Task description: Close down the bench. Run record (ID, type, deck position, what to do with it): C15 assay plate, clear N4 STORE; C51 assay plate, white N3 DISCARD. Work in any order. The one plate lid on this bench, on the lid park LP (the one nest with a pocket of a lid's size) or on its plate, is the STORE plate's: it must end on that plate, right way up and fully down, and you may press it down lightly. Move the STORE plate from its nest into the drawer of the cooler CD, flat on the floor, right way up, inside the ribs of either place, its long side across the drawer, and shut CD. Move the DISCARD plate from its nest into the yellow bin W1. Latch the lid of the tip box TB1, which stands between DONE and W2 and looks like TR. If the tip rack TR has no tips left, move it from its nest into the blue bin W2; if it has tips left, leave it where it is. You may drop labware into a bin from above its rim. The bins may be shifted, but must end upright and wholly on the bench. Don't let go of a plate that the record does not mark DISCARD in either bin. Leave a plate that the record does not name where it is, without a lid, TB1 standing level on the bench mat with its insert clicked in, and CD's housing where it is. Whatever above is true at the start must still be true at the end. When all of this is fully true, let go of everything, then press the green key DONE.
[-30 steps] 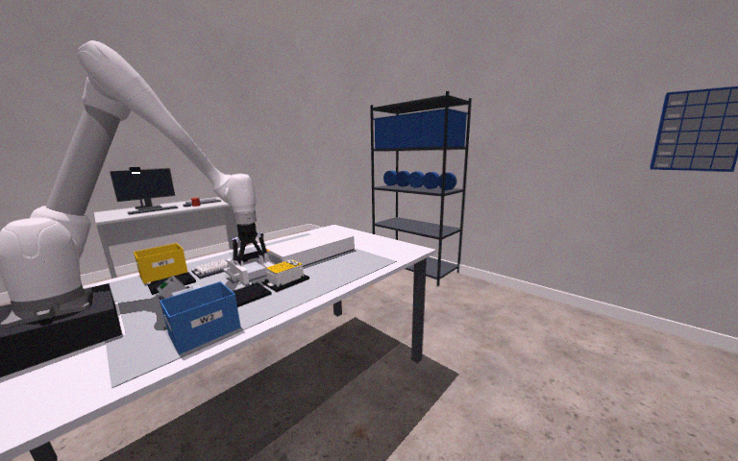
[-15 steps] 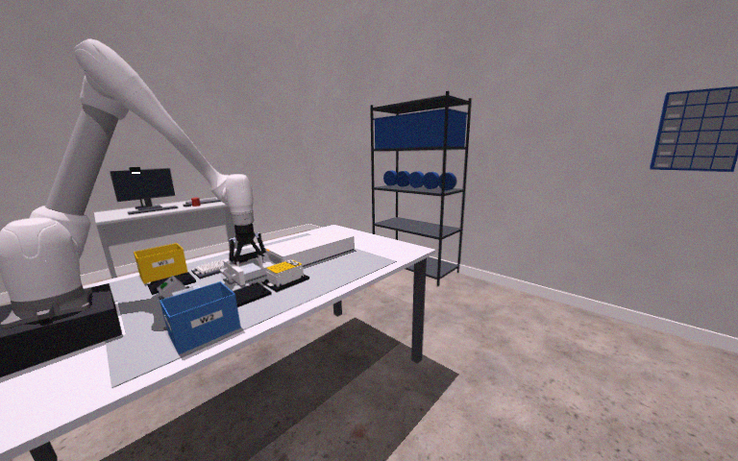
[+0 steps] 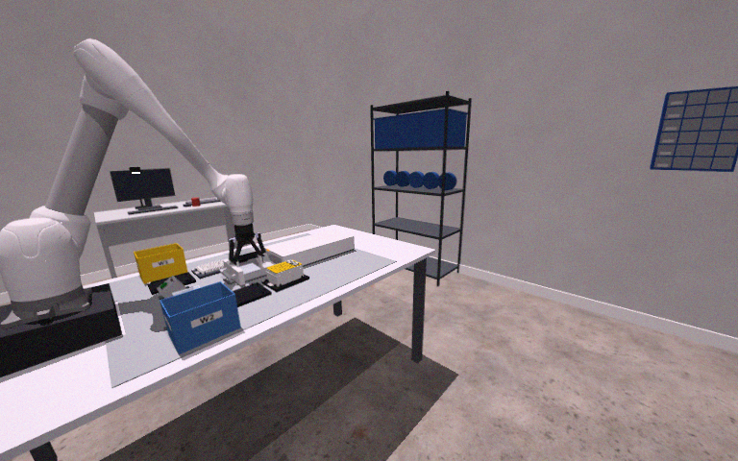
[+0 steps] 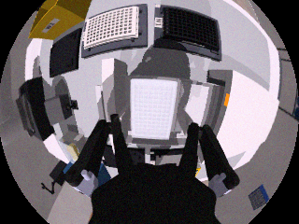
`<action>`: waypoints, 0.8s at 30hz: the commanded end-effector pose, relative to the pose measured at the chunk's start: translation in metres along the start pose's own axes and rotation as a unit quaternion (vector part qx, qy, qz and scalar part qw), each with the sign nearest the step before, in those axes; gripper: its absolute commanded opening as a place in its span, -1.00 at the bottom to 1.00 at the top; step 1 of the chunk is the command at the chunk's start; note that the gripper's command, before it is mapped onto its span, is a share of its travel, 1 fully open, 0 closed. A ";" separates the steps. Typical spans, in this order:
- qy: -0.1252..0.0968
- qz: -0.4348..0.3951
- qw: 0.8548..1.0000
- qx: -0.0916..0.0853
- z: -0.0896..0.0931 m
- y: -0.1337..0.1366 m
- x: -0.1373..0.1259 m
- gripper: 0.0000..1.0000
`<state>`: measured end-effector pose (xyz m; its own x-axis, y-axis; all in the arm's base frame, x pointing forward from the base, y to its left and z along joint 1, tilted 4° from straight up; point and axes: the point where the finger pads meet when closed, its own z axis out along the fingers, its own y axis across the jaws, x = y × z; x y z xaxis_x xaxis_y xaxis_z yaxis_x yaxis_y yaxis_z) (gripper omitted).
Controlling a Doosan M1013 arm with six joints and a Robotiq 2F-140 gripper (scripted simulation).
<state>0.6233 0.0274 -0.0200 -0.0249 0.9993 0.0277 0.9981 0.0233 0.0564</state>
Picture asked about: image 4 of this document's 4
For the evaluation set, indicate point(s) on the blue bin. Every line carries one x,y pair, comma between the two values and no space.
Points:
103,175

